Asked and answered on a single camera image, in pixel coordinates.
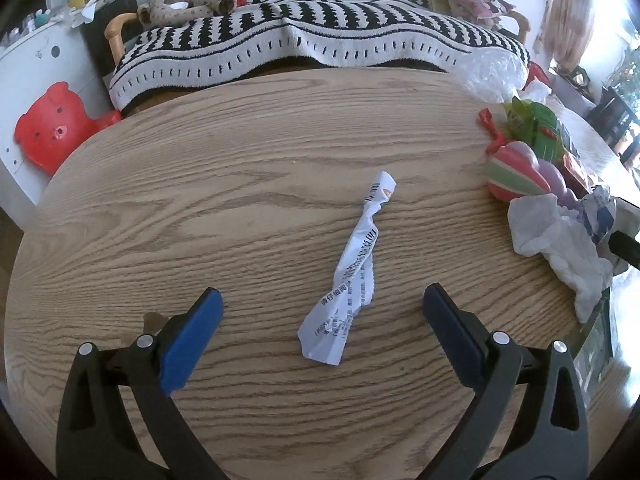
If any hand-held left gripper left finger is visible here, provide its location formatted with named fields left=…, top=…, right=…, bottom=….
left=56, top=287, right=231, bottom=480

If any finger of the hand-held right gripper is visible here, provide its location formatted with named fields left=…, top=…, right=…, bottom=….
left=607, top=231, right=640, bottom=262

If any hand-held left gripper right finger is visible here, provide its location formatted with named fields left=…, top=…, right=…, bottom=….
left=421, top=283, right=591, bottom=480

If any white tissue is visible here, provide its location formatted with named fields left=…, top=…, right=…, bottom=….
left=507, top=193, right=615, bottom=323

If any printed paper receipt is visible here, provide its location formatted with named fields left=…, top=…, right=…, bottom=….
left=297, top=170, right=398, bottom=366

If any crumpled blue white wrapper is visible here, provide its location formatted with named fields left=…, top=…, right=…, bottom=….
left=580, top=185, right=618, bottom=246

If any orange snack packet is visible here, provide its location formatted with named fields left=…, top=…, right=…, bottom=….
left=560, top=150, right=598, bottom=196

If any dark green packet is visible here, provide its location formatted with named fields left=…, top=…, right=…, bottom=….
left=572, top=287, right=618, bottom=403

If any dark chair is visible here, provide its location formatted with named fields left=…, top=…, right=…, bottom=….
left=585, top=85, right=640, bottom=163

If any striped pink plastic toy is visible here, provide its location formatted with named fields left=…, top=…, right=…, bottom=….
left=484, top=141, right=578, bottom=206

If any green snack packet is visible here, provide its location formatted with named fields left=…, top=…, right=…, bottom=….
left=502, top=97, right=566, bottom=158

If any red ribbon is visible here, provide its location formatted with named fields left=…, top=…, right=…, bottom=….
left=477, top=108, right=506, bottom=153

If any small red object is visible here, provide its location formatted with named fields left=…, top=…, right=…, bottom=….
left=525, top=60, right=552, bottom=88

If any clear plastic bag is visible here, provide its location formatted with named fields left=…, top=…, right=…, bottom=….
left=452, top=50, right=530, bottom=106

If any beige curtain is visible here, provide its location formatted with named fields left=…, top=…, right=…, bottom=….
left=540, top=0, right=601, bottom=68

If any wooden sofa armrest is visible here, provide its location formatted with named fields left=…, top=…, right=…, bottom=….
left=500, top=10, right=532, bottom=46
left=104, top=12, right=138, bottom=68

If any red bear-shaped plastic stool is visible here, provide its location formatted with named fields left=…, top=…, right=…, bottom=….
left=13, top=81, right=123, bottom=177

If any white cabinet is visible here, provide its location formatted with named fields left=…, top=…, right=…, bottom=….
left=0, top=7, right=118, bottom=228

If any pink doll on sofa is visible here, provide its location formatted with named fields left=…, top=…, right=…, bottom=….
left=431, top=0, right=516, bottom=28

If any black white striped blanket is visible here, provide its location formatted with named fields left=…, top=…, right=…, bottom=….
left=109, top=0, right=532, bottom=111

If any pile of small toys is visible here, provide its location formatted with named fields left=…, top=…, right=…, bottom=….
left=5, top=0, right=126, bottom=43

